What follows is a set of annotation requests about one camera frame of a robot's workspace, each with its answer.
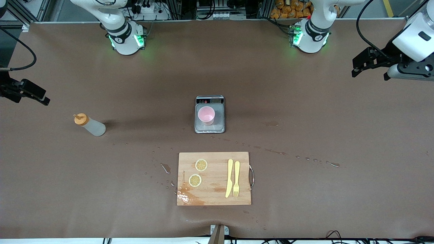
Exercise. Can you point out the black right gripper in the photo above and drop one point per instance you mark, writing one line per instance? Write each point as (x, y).
(7, 88)

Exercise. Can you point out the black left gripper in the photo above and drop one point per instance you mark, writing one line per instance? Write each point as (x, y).
(387, 53)

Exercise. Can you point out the sauce bottle with orange cap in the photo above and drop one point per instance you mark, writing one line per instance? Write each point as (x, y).
(95, 128)

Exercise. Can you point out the pink plastic cup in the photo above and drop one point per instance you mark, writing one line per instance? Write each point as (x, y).
(206, 115)

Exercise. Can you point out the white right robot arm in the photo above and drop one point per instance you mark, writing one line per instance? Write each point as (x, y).
(125, 40)

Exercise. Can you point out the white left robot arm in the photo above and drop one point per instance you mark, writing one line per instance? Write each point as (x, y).
(313, 34)

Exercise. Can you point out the orange snack packets pile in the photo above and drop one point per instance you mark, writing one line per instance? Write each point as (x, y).
(284, 8)

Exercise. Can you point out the brown table cover mat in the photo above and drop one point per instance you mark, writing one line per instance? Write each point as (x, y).
(305, 135)

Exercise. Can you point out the white power strip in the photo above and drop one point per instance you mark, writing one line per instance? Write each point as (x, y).
(152, 10)

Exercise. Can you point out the long white socket strip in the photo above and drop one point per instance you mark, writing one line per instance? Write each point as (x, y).
(223, 15)

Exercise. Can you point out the silver digital kitchen scale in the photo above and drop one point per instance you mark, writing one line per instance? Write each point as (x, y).
(219, 118)

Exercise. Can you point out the yellow plastic fork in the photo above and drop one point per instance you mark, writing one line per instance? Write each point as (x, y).
(236, 173)

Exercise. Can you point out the wooden cutting board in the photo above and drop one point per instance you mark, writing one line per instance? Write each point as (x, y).
(217, 159)

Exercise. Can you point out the yellow plastic knife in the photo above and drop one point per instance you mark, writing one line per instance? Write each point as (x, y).
(230, 176)

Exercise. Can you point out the lemon slice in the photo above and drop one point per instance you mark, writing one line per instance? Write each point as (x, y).
(201, 165)
(195, 180)

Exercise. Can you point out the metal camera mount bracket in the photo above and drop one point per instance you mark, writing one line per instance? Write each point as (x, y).
(218, 235)

